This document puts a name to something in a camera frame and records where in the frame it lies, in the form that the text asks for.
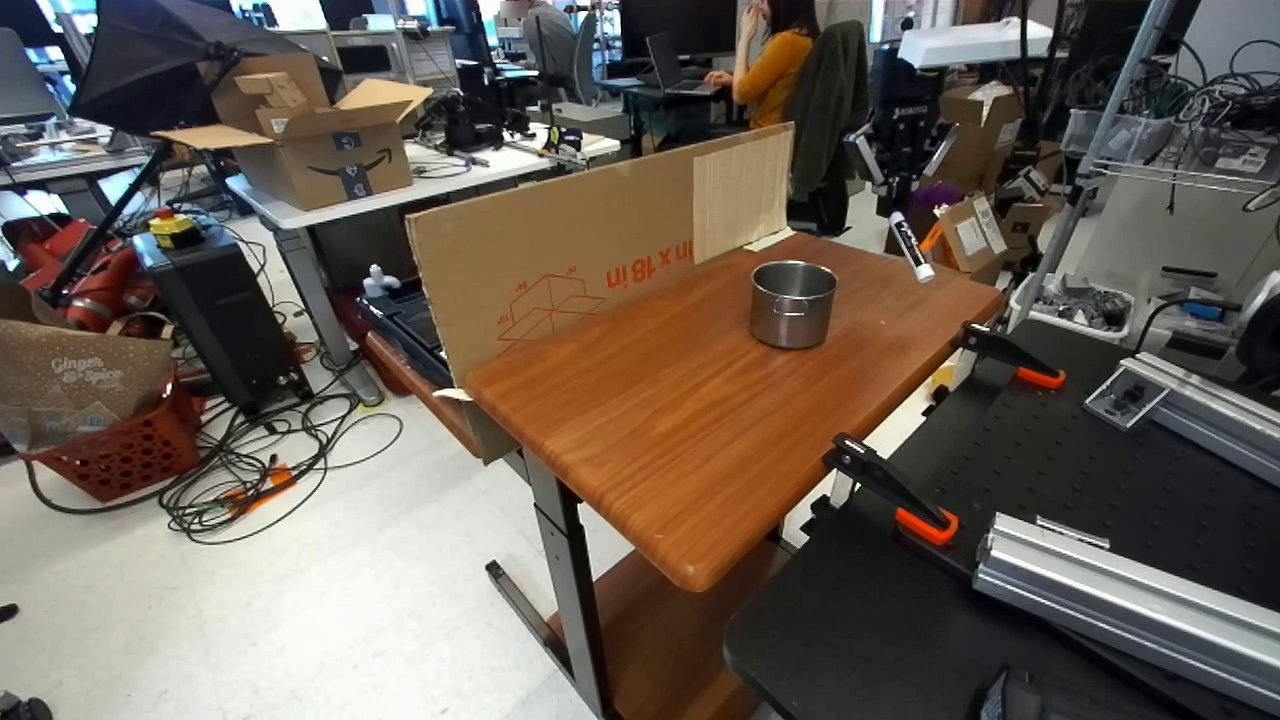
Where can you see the orange black clamp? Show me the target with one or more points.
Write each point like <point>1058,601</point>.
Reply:
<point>1030,368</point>
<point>910,511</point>

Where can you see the brown paper bag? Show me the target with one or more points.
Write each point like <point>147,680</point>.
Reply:
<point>61,382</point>

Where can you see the red plastic basket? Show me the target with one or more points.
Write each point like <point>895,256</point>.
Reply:
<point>132,455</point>

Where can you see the black and white Expo marker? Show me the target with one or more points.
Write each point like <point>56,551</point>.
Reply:
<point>910,251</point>

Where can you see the brown cardboard panel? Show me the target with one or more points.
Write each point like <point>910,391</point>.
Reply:
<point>505,270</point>

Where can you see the silver aluminium extrusion rail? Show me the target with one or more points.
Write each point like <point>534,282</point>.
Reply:
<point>1160,617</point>

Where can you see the orange black clamp near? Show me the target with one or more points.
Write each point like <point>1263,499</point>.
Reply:
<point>910,511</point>

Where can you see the black computer tower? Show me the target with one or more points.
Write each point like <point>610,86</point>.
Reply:
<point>223,311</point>

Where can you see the person in yellow top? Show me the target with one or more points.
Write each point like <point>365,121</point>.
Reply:
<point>771,57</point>

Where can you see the small steel pot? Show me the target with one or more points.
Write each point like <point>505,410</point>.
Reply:
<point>790,301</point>

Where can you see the light wooden board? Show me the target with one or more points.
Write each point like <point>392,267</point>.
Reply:
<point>742,190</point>

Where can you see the orange black clamp far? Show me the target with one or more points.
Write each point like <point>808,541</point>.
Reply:
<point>1030,368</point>

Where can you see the open cardboard Amazon box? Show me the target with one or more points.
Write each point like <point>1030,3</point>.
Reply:
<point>305,146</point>

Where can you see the black perforated base board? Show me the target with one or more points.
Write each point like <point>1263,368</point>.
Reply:
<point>869,621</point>

